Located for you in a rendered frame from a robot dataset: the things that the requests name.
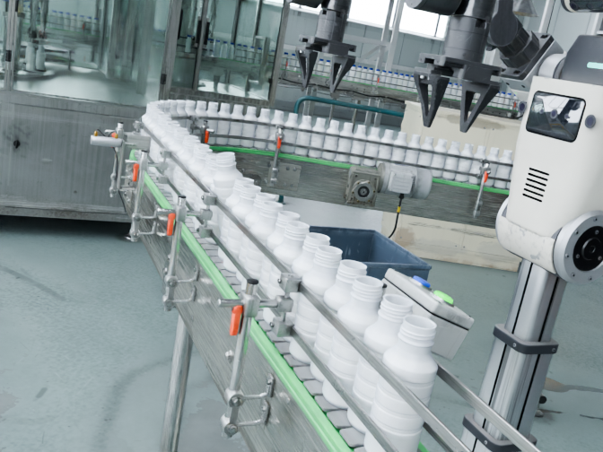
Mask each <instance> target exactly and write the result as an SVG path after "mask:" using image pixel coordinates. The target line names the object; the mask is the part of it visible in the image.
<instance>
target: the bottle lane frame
mask: <svg viewBox="0 0 603 452"><path fill-rule="evenodd" d="M137 180H138V173H137ZM134 188H135V191H133V195H132V204H131V208H129V206H128V205H127V213H128V215H129V217H130V219H131V221H132V222H133V220H132V214H133V212H134V210H135V196H136V188H137V181H134ZM156 205H158V208H166V209H173V208H172V207H171V205H170V204H169V202H168V201H167V200H166V197H164V196H163V194H162V192H161V190H159V188H158V187H157V186H156V185H155V184H154V183H153V181H152V180H151V178H150V177H149V176H148V174H147V173H146V172H145V174H144V188H143V196H142V203H141V212H140V214H141V215H142V216H154V207H155V206H156ZM167 215H168V214H157V218H156V217H155V218H153V219H142V221H141V222H139V231H141V232H151V231H152V229H153V221H155V222H156V228H155V233H154V234H151V235H140V239H141V240H142V241H143V243H144V246H145V248H146V250H147V252H148V254H149V256H150V258H151V259H152V261H153V264H154V266H155V268H156V270H157V272H158V274H159V276H160V277H161V279H163V274H162V269H163V268H164V266H165V262H166V260H167V259H169V260H170V251H171V243H172V237H173V230H174V223H175V220H174V223H173V230H172V235H171V236H168V235H167V227H168V220H169V219H168V217H167ZM196 265H198V266H199V272H198V278H197V281H194V282H191V283H187V282H179V284H178V286H177V287H176V288H175V290H174V296H173V297H174V299H175V300H187V299H190V297H191V288H192V287H193V284H194V285H195V286H196V287H197V290H196V297H195V301H193V300H192V301H190V302H189V303H176V304H175V307H176V309H177V311H178V312H179V315H180V317H181V318H182V320H183V322H184V324H185V326H186V328H187V330H188V332H189V334H190V336H191V338H192V340H193V342H194V344H195V346H196V348H197V350H198V352H199V354H200V356H201V357H202V359H203V361H204V363H205V365H206V367H207V369H208V371H209V373H210V375H211V377H212V379H213V381H214V383H215V385H216V387H217V389H218V391H219V393H220V395H221V396H222V398H223V400H224V402H225V404H227V401H226V399H225V397H224V392H225V390H226V389H227V388H228V387H229V386H230V382H231V376H232V366H233V361H234V355H235V350H236V344H237V339H238V334H237V335H230V326H231V320H232V308H218V307H217V300H218V299H239V297H238V293H235V291H234V290H233V288H232V285H230V284H228V282H227V281H226V278H224V277H223V275H222V274H221V271H220V270H218V269H217V267H216V266H215V264H214V263H213V261H212V260H211V259H210V257H209V256H208V255H207V253H206V252H205V250H203V249H202V247H201V245H200V244H199V243H198V242H197V239H195V237H194V236H193V233H191V232H190V231H189V229H188V228H187V226H186V225H185V223H184V222H183V224H182V232H181V238H180V244H179V257H178V263H177V271H176V277H177V279H192V278H193V277H194V268H196ZM258 322H259V321H256V319H255V318H252V322H251V328H250V333H249V343H248V348H247V353H246V359H245V364H244V370H243V375H242V381H241V386H240V390H241V392H242V394H244V395H254V394H262V393H265V392H266V386H267V383H266V381H267V377H268V373H271V374H272V376H273V377H274V379H275V382H274V386H273V392H272V396H271V397H269V396H267V397H264V398H262V399H250V400H245V402H244V404H243V405H242V406H241V407H240V409H239V415H238V421H239V422H249V421H256V420H259V419H260V417H261V412H262V411H261V406H262V405H263V402H264V400H266V401H267V403H268V405H269V412H268V416H267V424H264V423H261V424H259V425H257V426H246V427H240V430H239V432H240V434H241V436H242V437H243V439H244V441H245V443H246V445H247V447H248V449H249V452H354V449H355V447H349V446H348V444H347V443H346V442H345V440H344V439H343V437H342V436H341V435H340V433H339V432H340V430H342V429H338V428H336V427H335V426H334V425H333V423H332V422H331V421H330V419H329V418H328V417H327V413H328V412H325V411H322V409H321V408H320V406H319V405H318V403H317V402H316V401H315V396H316V395H311V394H310V392H309V391H308V390H307V388H306V387H305V386H304V385H303V383H304V381H302V380H300V379H299V378H298V377H297V375H296V374H295V373H294V371H293V368H294V367H290V366H289V364H288V363H287V361H286V360H285V359H284V355H285V354H281V353H280V352H279V351H278V350H277V349H276V347H275V343H272V342H271V340H270V339H269V337H268V336H267V332H265V331H264V330H263V329H262V328H261V326H260V325H259V324H258ZM238 333H239V330H238Z"/></svg>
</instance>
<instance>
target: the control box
mask: <svg viewBox="0 0 603 452"><path fill-rule="evenodd" d="M382 282H383V283H386V284H387V285H388V287H387V289H386V293H385V295H386V294H397V295H400V296H404V297H406V298H409V299H410V300H411V301H413V302H414V305H413V307H412V310H413V313H412V315H417V316H421V317H427V318H429V319H431V320H432V321H433V322H434V323H435V324H436V325H437V326H436V328H435V331H436V334H435V337H434V339H433V340H434V345H433V346H432V349H431V352H432V353H434V354H436V355H439V356H441V357H443V358H445V359H447V360H452V359H453V357H454V355H455V354H456V352H457V350H458V348H459V347H460V345H461V344H462V342H463V340H464V338H465V337H466V335H467V333H468V329H470V327H471V326H472V325H473V323H474V319H473V318H472V317H471V316H470V315H467V314H466V313H464V312H463V311H461V310H460V309H458V308H457V307H455V306H454V304H453V303H449V302H448V301H446V300H444V299H442V298H440V297H438V296H437V295H435V294H434V291H433V290H432V288H431V287H430V288H428V287H426V286H424V285H422V284H421V283H419V282H417V281H416V280H414V279H413V277H408V276H406V275H404V274H401V273H399V272H398V271H396V270H395V269H391V268H390V269H389V270H388V271H387V272H386V274H385V277H384V279H383V280H382Z"/></svg>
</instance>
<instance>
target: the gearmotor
mask: <svg viewBox="0 0 603 452"><path fill-rule="evenodd" d="M432 182H433V176H432V173H431V171H429V170H428V169H420V168H416V167H409V166H407V165H401V164H396V163H387V162H383V163H380V164H379V166H378V168H377V170H376V169H371V168H365V167H360V166H352V167H351V166H350V168H349V172H348V177H347V181H346V186H345V194H344V199H345V205H346V206H349V205H350V204H358V205H364V206H370V207H374V205H375V200H376V196H377V192H378V193H383V194H388V195H394V196H399V198H400V200H399V205H398V210H397V212H398V213H397V218H396V223H395V227H394V230H393V231H392V233H391V234H390V235H389V236H388V238H389V239H390V238H391V236H392V235H393V234H394V232H395V230H396V228H397V225H398V216H399V212H400V208H401V202H402V199H404V197H411V198H416V199H423V200H424V199H426V198H427V197H428V195H429V194H430V191H431V188H432Z"/></svg>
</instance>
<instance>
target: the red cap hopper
mask: <svg viewBox="0 0 603 452"><path fill-rule="evenodd" d="M394 3H395V0H389V5H388V10H387V14H386V19H385V23H384V28H383V32H382V37H381V40H376V39H368V38H363V37H358V36H354V35H348V34H344V39H348V40H352V41H358V42H362V43H367V44H372V45H377V46H376V47H375V48H373V49H372V50H370V51H369V52H368V53H366V54H365V55H364V56H362V57H360V58H359V59H358V60H359V62H362V61H363V60H364V59H365V58H366V57H368V56H370V55H371V54H372V53H374V52H375V51H377V50H378V49H380V50H379V53H377V54H376V55H374V56H373V57H371V58H370V59H368V60H367V62H368V64H369V63H371V62H372V61H374V60H375V59H376V58H378V59H377V64H376V68H375V73H376V69H380V70H381V66H382V61H383V57H384V53H385V52H387V51H389V53H388V58H387V63H386V67H385V71H387V72H386V75H388V74H389V71H391V67H392V63H393V58H394V54H395V49H396V45H397V40H398V32H399V28H400V23H401V19H402V14H403V10H404V5H405V0H399V1H398V9H397V14H396V19H395V22H394V27H393V31H392V36H391V41H390V42H387V38H388V34H389V26H390V21H391V16H392V12H393V7H394ZM316 52H318V51H316ZM323 56H324V53H323V52H319V53H318V57H317V60H316V63H318V62H319V59H320V58H321V59H323ZM317 91H318V89H317V90H316V91H313V90H312V87H308V88H307V92H306V95H310V96H315V97H317ZM374 101H375V99H369V104H368V106H372V107H373V105H374ZM383 106H384V104H383V103H381V102H380V100H379V102H378V107H377V108H382V109H383ZM314 107H315V101H310V100H305V103H304V109H303V113H302V119H301V122H302V120H303V116H309V117H311V121H312V117H313V111H314ZM371 114H372V112H371V111H367V113H366V118H365V122H364V125H365V126H366V132H365V134H366V136H368V132H369V127H370V123H371ZM381 115H382V114H381V113H377V112H376V116H375V120H374V125H373V127H377V128H380V120H381Z"/></svg>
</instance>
